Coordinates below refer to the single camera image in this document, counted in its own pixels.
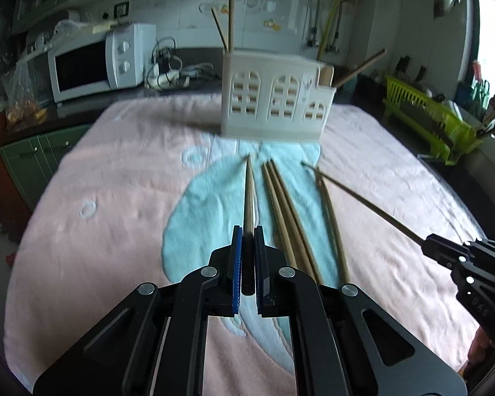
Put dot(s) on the single wooden chopstick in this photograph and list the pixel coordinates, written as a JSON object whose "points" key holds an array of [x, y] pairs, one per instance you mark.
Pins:
{"points": [[249, 198], [219, 29], [354, 197], [363, 70]]}

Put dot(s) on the cream plastic utensil holder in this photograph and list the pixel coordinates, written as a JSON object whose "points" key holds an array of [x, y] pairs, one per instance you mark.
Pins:
{"points": [[272, 128]]}

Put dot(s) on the person's right hand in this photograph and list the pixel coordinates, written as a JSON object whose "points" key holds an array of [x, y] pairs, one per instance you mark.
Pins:
{"points": [[480, 348]]}

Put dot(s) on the cream flat board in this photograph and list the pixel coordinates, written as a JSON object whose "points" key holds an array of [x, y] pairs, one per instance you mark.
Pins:
{"points": [[111, 28]]}

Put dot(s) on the yellow pipe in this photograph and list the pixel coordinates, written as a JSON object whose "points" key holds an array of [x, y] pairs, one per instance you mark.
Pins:
{"points": [[332, 24]]}

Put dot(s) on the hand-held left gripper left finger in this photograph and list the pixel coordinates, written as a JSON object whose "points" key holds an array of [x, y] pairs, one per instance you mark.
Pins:
{"points": [[236, 272]]}

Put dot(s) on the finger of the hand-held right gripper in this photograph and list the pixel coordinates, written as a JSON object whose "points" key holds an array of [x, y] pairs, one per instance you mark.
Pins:
{"points": [[441, 251]]}

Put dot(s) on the black wall outlet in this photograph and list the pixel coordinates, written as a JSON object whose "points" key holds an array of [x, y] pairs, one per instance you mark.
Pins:
{"points": [[121, 9]]}

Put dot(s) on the set of wooden chopsticks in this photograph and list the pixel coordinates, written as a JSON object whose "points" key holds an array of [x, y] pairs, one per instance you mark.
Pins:
{"points": [[288, 214]]}

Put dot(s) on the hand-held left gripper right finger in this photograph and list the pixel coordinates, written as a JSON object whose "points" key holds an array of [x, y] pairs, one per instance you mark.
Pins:
{"points": [[259, 272]]}

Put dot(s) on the pink and teal towel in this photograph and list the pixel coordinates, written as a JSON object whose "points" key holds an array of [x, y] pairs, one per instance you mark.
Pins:
{"points": [[128, 214]]}

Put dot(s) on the crumpled clear plastic bag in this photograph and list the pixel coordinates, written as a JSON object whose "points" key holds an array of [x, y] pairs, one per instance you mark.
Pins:
{"points": [[76, 27]]}

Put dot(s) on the fruit wall decals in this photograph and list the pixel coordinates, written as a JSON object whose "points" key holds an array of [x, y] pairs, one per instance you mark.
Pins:
{"points": [[272, 22]]}

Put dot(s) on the green base cabinet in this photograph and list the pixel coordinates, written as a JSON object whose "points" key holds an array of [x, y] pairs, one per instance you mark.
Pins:
{"points": [[37, 161]]}

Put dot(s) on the white wall notice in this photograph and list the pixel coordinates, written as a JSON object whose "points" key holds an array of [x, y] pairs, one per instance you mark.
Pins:
{"points": [[148, 0]]}

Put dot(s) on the green dish rack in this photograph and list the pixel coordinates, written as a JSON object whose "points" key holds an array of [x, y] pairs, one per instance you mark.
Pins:
{"points": [[433, 123]]}

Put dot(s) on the clear plastic bag with food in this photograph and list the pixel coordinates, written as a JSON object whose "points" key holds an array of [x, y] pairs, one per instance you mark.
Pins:
{"points": [[20, 103]]}

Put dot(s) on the white power strip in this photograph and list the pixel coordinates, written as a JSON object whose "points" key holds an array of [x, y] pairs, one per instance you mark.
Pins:
{"points": [[163, 78]]}

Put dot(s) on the white microwave oven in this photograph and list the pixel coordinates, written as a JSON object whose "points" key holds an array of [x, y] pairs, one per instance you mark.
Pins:
{"points": [[78, 70]]}

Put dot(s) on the countertop utensil jar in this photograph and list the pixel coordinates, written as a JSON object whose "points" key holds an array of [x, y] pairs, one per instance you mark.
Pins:
{"points": [[493, 111]]}

